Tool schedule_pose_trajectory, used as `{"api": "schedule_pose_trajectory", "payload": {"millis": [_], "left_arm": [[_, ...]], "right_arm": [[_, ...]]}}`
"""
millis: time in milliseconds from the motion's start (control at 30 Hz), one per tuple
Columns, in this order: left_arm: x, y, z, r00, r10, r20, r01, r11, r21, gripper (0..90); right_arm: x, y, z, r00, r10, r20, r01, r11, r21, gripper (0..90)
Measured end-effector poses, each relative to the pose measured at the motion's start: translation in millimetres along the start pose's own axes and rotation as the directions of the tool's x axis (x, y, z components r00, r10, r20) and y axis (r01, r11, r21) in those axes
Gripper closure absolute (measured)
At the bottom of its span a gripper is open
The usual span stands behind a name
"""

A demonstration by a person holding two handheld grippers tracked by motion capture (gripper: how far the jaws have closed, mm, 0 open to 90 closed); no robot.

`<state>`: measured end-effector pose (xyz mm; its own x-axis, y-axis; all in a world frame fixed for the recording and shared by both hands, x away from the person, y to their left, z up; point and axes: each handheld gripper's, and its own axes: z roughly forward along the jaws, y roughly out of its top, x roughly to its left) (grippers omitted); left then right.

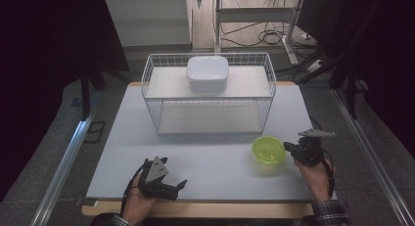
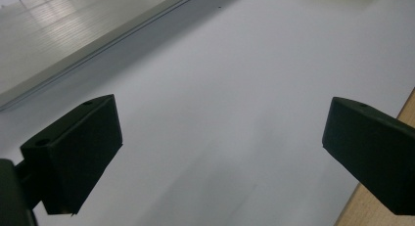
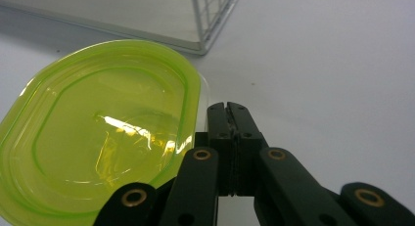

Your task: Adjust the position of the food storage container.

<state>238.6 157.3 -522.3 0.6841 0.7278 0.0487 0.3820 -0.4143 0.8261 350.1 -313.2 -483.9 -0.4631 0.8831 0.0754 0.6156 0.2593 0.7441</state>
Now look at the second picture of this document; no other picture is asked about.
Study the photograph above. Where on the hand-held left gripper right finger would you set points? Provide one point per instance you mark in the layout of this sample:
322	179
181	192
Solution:
372	154

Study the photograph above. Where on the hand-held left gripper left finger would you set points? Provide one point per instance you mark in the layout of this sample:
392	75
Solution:
78	154

